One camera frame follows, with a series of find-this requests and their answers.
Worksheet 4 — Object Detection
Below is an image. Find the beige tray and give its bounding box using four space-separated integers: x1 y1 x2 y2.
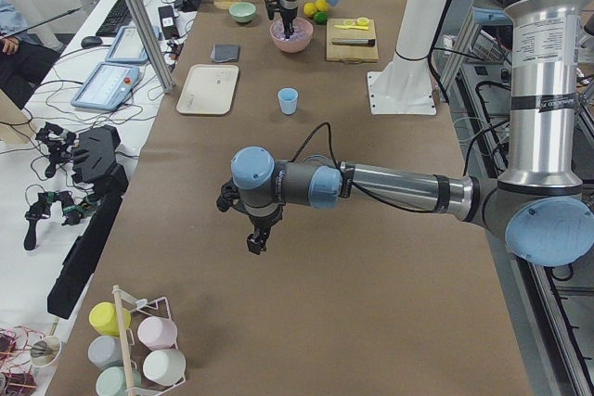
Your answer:
176 64 239 116

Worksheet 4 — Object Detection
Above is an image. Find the green lime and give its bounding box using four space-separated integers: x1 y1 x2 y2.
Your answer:
313 11 328 25

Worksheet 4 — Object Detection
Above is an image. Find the wooden cutting board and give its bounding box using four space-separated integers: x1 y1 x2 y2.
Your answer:
326 18 379 63

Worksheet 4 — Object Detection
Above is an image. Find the teach pendant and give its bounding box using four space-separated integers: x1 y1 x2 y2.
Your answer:
71 62 140 111
105 25 149 65

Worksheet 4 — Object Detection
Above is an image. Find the pile of clear ice cubes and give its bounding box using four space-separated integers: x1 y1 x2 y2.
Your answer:
270 18 310 42

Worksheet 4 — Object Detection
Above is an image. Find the black computer mouse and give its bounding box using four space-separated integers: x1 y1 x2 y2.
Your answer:
81 35 103 49

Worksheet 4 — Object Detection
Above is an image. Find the black keyboard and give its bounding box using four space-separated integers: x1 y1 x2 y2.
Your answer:
95 0 133 37

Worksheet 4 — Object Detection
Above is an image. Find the yellow cup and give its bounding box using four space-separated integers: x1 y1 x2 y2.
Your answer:
88 301 120 337

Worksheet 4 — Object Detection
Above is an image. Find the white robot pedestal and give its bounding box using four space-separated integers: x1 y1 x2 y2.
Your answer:
368 0 446 115

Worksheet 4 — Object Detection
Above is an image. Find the green bowl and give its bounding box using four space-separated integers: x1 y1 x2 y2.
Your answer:
228 2 257 24

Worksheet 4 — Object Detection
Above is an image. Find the pink cup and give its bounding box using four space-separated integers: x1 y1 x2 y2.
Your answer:
137 316 178 351

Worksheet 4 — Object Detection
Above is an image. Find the white cup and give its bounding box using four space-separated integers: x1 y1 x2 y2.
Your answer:
143 349 186 387

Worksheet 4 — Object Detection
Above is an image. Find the pink bowl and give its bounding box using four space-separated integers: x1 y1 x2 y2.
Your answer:
269 18 314 53

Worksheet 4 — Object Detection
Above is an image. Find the yellow lemon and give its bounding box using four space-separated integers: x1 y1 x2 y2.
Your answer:
303 3 318 18
315 0 330 12

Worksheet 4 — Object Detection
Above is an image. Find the light blue cup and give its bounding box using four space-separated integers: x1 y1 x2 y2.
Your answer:
278 87 299 115

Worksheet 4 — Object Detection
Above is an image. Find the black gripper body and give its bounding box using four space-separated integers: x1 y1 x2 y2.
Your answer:
264 0 297 28
216 179 283 230

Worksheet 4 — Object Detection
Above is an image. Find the white wire cup rack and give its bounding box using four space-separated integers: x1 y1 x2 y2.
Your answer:
112 285 187 395

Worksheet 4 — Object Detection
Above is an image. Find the grey folded cloth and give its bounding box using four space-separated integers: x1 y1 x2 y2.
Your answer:
210 44 240 63

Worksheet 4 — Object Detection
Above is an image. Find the teach pendant far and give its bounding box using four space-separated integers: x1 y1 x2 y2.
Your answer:
105 25 149 65

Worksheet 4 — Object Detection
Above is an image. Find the teach pendant near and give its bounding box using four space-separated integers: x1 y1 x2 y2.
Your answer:
71 62 140 111

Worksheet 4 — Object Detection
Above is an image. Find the yellow plastic knife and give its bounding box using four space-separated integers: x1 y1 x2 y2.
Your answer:
333 19 369 31

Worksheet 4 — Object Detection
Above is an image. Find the green cup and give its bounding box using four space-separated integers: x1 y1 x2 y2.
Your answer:
96 366 127 396

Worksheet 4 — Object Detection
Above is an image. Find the grey cup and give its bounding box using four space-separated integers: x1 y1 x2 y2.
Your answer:
87 336 123 370

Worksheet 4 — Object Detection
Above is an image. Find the aluminium frame post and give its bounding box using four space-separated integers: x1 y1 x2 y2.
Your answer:
125 0 174 94

